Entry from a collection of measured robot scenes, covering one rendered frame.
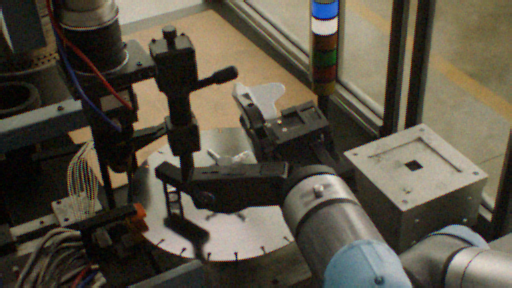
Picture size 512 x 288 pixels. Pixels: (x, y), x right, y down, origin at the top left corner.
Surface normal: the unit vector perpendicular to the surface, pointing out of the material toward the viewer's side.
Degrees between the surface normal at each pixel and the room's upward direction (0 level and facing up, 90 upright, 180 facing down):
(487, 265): 38
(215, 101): 0
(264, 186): 94
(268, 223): 0
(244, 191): 94
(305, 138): 90
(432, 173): 0
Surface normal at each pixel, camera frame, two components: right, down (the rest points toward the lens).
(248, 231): -0.05, -0.79
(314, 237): -0.73, -0.37
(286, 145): 0.30, 0.58
